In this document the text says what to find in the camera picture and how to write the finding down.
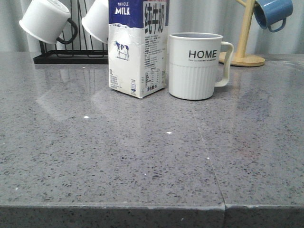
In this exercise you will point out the whole milk carton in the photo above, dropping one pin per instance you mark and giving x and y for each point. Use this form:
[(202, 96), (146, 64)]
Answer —
[(137, 46)]

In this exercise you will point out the white HOME mug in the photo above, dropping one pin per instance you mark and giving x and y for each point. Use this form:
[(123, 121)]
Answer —
[(193, 64)]

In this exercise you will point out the wooden mug tree stand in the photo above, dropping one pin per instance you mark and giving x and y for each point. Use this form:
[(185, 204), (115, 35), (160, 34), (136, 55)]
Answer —
[(240, 57)]

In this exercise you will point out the blue enamel mug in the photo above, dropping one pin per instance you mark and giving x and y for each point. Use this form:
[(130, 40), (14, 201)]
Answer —
[(272, 14)]

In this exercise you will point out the black wire mug rack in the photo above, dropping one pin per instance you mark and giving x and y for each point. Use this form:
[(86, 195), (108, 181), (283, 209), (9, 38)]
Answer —
[(85, 49)]

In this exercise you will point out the white mug black handle right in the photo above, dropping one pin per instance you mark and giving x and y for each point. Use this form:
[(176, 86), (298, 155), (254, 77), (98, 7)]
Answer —
[(96, 21)]

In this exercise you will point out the white mug black handle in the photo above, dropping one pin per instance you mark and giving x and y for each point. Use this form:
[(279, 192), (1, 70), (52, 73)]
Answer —
[(96, 21), (45, 21)]

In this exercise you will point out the white mug black handle left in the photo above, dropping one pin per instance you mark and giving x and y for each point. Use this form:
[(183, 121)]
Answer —
[(45, 21)]

